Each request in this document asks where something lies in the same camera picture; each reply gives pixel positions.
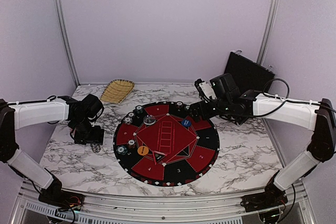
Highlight right aluminium wall post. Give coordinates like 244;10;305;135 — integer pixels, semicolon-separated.
257;0;279;65

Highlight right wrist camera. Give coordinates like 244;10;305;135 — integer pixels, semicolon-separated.
194;79;217;100

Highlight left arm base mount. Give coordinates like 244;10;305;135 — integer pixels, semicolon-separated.
38;175;84;211

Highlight white black chip stack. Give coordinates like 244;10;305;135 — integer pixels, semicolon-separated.
90;144;101;153

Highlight aluminium front rail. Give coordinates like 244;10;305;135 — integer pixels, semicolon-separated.
9;182;316;223

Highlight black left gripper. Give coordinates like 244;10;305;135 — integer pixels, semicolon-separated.
71;117;104;145

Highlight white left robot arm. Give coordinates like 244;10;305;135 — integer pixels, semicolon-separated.
1;94;104;206

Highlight clear round dealer button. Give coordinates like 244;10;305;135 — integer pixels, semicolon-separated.
143;115;156;126

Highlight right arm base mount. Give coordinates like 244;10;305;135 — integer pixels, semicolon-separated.
240;171;288;212

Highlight black triangular button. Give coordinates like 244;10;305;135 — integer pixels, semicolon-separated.
153;151;166;164

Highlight orange round blind button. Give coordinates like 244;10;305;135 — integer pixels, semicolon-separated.
137;145;149;156

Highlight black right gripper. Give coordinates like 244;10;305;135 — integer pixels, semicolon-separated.
187;98;231;123

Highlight round red black poker mat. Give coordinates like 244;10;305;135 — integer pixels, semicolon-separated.
113;102;220;187

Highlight black poker chip case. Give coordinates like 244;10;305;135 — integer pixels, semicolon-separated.
224;52;275;94

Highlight left aluminium wall post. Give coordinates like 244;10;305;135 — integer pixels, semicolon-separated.
54;0;80;87

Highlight woven bamboo tray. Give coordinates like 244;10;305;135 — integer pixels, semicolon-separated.
100;79;135;104

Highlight blue round blind button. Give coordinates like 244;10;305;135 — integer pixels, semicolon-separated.
181;119;192;127

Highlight small orange black chip pile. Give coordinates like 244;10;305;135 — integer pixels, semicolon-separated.
128;139;136;148

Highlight aluminium wall post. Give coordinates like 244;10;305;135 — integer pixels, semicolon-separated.
257;0;279;65
54;0;80;87

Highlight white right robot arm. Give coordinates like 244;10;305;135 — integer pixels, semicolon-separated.
188;73;335;207

